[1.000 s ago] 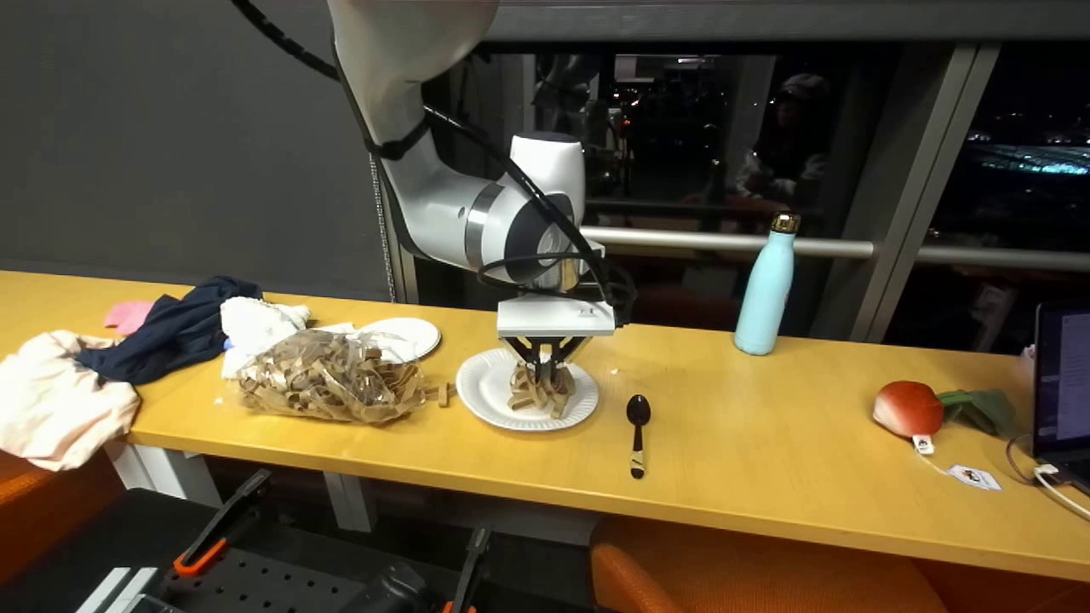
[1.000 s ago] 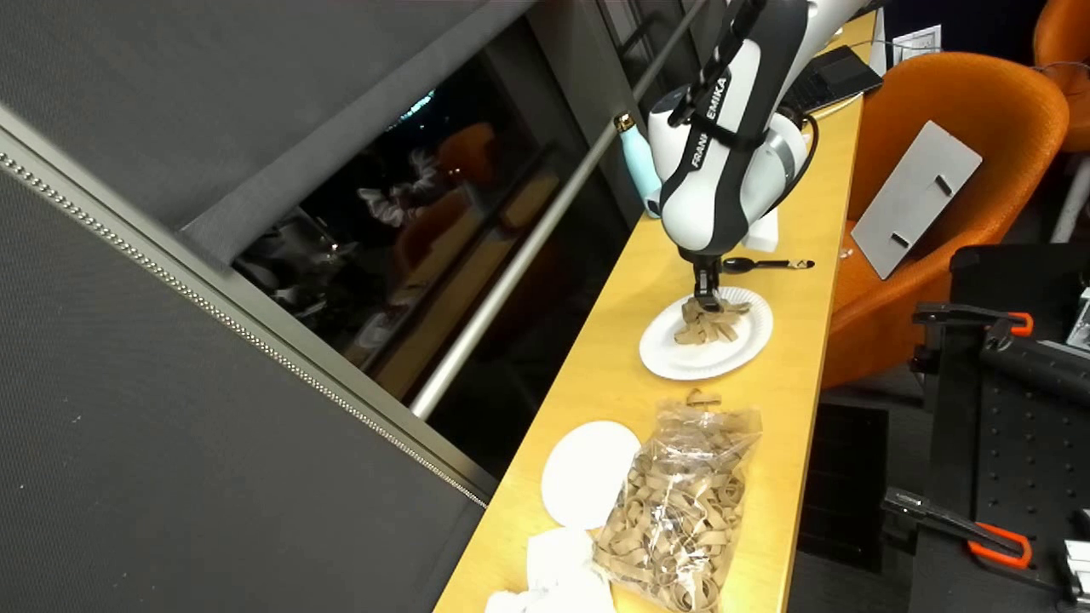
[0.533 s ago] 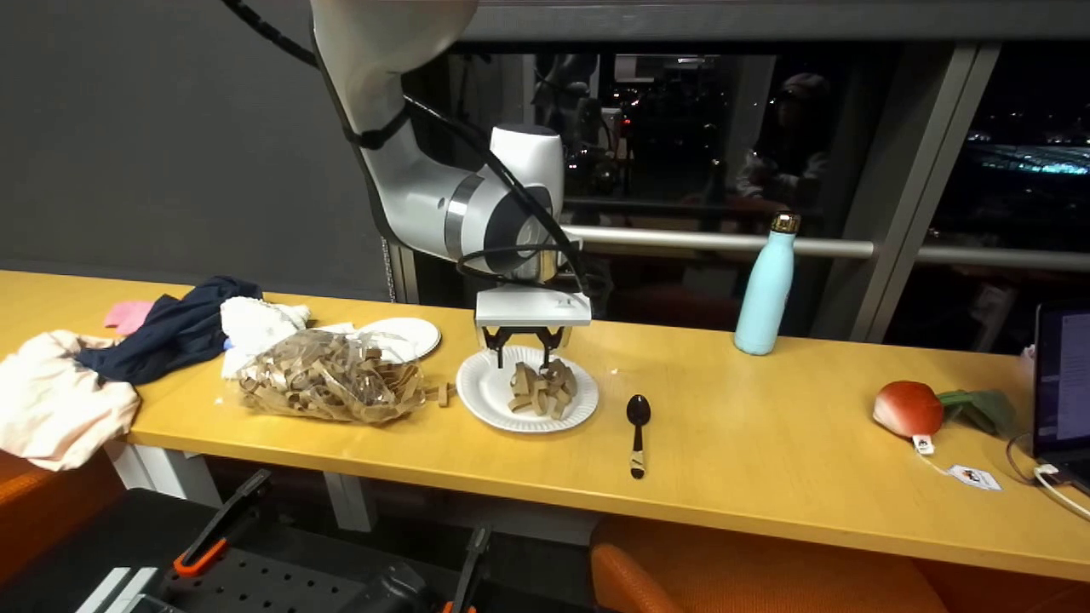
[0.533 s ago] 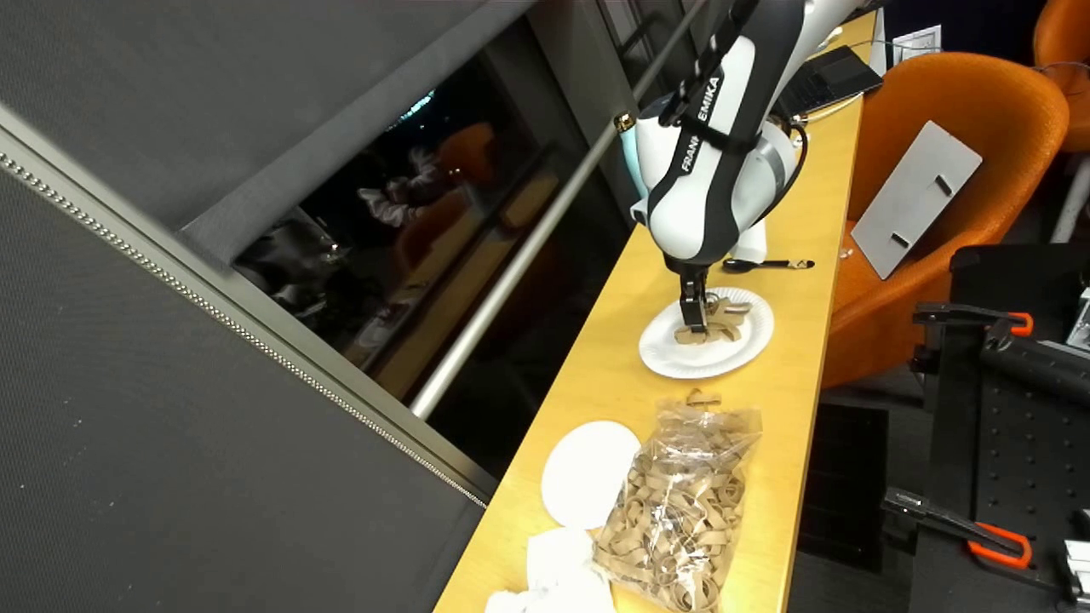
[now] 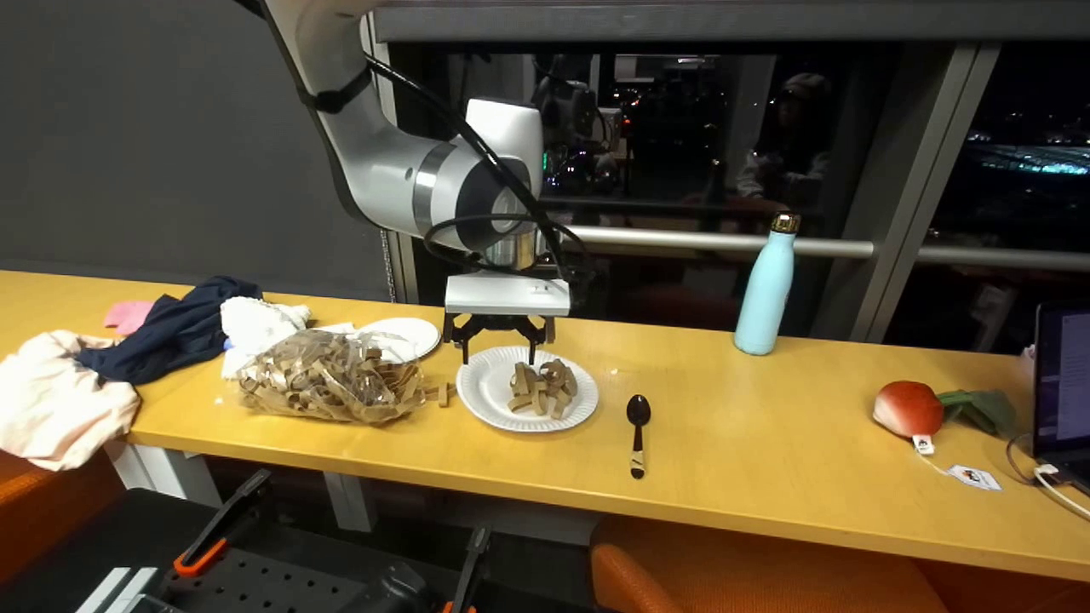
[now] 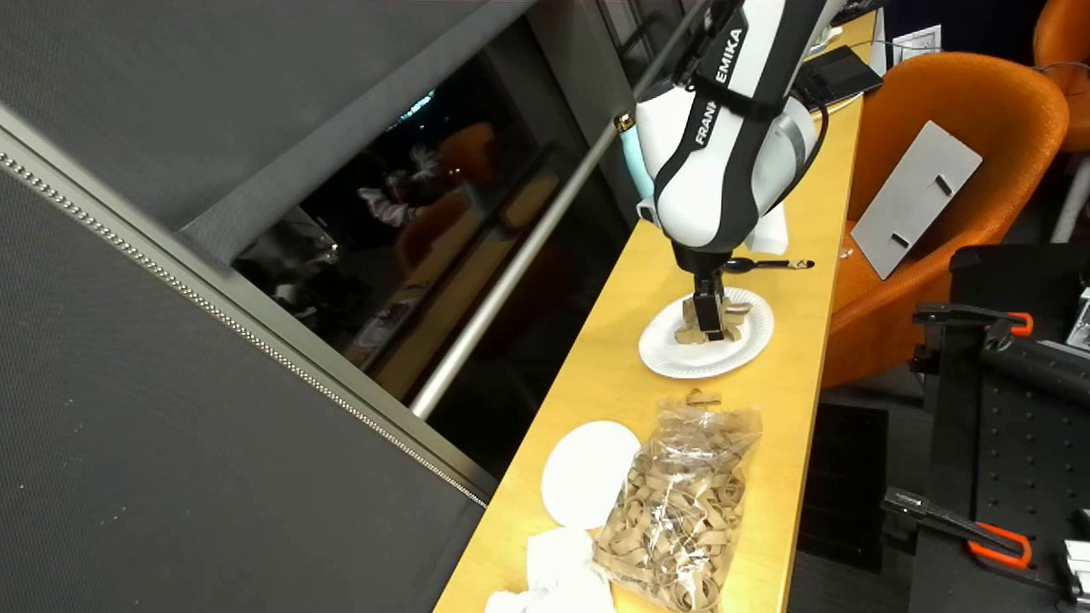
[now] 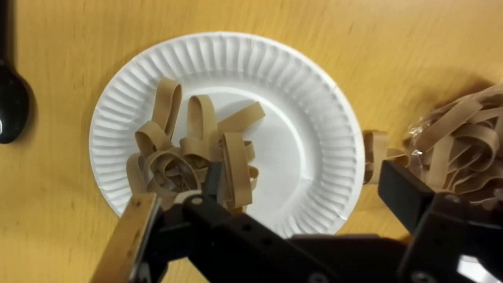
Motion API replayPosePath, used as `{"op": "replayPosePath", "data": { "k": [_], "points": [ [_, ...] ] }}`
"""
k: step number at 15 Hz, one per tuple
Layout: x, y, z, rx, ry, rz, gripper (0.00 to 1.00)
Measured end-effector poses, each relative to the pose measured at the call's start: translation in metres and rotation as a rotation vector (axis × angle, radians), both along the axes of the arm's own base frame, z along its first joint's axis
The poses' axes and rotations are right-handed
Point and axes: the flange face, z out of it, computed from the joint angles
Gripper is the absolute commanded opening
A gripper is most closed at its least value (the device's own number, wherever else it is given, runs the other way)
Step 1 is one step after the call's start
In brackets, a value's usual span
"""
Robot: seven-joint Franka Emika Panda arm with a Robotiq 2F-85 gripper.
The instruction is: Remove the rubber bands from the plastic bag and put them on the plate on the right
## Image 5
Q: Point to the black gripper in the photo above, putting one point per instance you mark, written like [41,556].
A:
[497,325]

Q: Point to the tan rubber band pile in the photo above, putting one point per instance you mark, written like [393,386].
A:
[547,386]

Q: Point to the small tan rubber band clump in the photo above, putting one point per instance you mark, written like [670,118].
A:
[444,393]

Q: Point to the clear bag of snacks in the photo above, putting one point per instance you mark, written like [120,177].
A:
[324,380]

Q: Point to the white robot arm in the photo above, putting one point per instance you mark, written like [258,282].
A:
[385,182]

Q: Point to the white round ceramic plate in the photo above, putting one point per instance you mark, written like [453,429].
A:
[480,398]

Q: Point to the black spoon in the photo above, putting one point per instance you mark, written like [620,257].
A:
[639,409]

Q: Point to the white table support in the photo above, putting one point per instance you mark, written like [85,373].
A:
[157,471]
[349,507]

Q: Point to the silver metal window railing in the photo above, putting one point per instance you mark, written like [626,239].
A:
[702,239]

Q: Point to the white crumpled cloth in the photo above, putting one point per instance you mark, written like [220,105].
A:
[258,325]

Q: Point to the light blue water bottle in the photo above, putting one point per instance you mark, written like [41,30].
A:
[765,293]

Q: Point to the navy blue cloth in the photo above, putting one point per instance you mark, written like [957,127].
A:
[171,335]

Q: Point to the black perforated robot stand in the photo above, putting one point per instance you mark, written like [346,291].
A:
[272,584]

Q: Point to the orange chair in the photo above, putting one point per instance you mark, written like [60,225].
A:
[737,584]

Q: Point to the pink sticky note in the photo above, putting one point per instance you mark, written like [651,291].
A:
[126,316]

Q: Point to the red round plush toy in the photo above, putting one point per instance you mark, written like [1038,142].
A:
[907,409]

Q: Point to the small white tag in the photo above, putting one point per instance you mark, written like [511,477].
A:
[923,444]

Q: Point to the grey slanted window beam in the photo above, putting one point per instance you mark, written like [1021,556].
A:
[923,182]

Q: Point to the pale pink cloth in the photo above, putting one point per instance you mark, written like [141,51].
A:
[51,404]

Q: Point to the green leaf-shaped cloth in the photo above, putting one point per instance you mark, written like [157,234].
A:
[982,409]

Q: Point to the white printed tag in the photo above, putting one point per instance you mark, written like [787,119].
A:
[976,477]

